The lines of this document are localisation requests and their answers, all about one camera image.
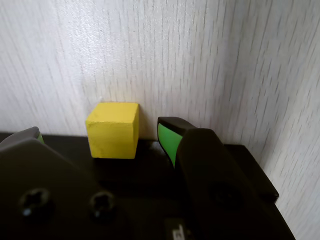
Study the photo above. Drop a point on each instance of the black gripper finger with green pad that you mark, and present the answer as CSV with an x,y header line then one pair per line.
x,y
37,182
207,175

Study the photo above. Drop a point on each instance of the yellow wooden cube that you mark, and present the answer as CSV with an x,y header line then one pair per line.
x,y
111,137

